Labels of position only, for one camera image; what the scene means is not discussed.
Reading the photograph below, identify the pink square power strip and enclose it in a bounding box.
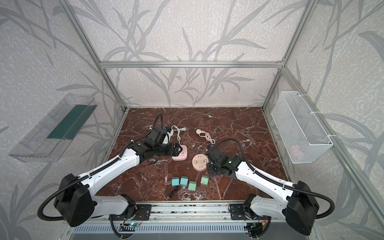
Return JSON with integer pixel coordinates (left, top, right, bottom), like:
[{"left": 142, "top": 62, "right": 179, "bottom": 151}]
[{"left": 172, "top": 145, "right": 188, "bottom": 161}]

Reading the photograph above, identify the beige round power strip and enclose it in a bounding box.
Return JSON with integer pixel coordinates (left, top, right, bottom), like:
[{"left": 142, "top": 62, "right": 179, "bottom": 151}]
[{"left": 192, "top": 154, "right": 209, "bottom": 172}]

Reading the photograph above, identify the green plug adapter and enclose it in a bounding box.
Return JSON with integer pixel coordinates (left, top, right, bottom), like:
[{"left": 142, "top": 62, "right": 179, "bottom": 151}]
[
  {"left": 188, "top": 181, "right": 197, "bottom": 192},
  {"left": 201, "top": 176, "right": 209, "bottom": 186}
]

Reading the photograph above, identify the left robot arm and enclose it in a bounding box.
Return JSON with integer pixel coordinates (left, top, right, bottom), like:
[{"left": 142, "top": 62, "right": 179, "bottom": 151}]
[{"left": 37, "top": 142, "right": 183, "bottom": 227}]

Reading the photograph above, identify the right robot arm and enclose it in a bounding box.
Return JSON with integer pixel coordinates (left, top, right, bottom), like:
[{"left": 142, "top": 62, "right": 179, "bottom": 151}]
[{"left": 205, "top": 145, "right": 335, "bottom": 236}]

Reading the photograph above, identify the teal plug adapter far left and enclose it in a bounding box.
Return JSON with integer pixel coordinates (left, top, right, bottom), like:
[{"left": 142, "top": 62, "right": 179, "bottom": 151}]
[{"left": 171, "top": 177, "right": 180, "bottom": 187}]

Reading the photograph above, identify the teal plug adapter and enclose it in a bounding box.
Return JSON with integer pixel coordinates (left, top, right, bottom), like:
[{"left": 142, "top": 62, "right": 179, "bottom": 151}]
[
  {"left": 180, "top": 176, "right": 189, "bottom": 186},
  {"left": 171, "top": 177, "right": 180, "bottom": 187}
]

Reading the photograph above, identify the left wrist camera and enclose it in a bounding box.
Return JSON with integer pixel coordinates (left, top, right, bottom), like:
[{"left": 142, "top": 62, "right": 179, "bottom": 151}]
[{"left": 145, "top": 127, "right": 168, "bottom": 148}]

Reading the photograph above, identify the white power strip cable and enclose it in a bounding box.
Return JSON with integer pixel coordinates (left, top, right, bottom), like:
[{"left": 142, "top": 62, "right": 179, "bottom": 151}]
[{"left": 167, "top": 124, "right": 189, "bottom": 146}]

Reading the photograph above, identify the beige power strip cable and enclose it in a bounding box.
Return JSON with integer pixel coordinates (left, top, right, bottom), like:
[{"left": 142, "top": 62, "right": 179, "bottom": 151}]
[{"left": 195, "top": 128, "right": 216, "bottom": 157}]

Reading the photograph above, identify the small black cable on table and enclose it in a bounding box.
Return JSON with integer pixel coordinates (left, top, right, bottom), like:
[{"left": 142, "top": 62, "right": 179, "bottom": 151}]
[{"left": 166, "top": 185, "right": 182, "bottom": 200}]

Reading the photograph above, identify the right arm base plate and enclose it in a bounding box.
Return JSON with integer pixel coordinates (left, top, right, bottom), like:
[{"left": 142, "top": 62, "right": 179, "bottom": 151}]
[{"left": 228, "top": 204, "right": 257, "bottom": 220}]

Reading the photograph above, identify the aluminium front rail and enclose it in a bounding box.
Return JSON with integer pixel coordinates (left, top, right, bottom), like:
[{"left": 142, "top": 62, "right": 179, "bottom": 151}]
[{"left": 62, "top": 200, "right": 316, "bottom": 224}]

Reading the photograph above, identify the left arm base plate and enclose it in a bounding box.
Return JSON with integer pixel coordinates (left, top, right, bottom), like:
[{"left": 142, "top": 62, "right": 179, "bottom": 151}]
[{"left": 109, "top": 204, "right": 152, "bottom": 221}]

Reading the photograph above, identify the white wire mesh basket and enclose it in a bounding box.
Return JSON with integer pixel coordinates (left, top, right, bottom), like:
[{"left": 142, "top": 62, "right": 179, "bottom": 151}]
[{"left": 271, "top": 91, "right": 334, "bottom": 164}]

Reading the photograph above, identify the clear plastic wall shelf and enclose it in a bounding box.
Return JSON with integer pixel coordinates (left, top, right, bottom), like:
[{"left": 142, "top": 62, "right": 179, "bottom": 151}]
[{"left": 9, "top": 94, "right": 98, "bottom": 163}]

